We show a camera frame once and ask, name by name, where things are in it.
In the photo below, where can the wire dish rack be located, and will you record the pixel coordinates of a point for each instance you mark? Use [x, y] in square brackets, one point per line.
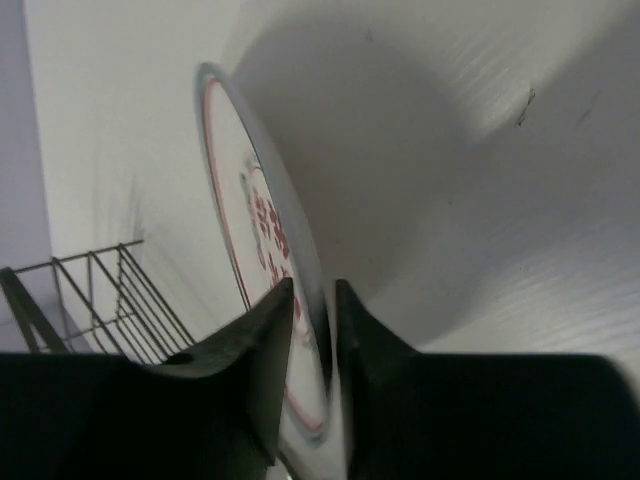
[98, 301]

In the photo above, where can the white plate red characters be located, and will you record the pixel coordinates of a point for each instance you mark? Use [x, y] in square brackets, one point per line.
[267, 238]

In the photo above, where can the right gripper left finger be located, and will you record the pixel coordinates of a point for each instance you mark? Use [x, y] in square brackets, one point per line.
[212, 411]

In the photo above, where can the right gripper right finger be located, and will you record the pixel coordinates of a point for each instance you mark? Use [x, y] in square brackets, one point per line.
[414, 415]

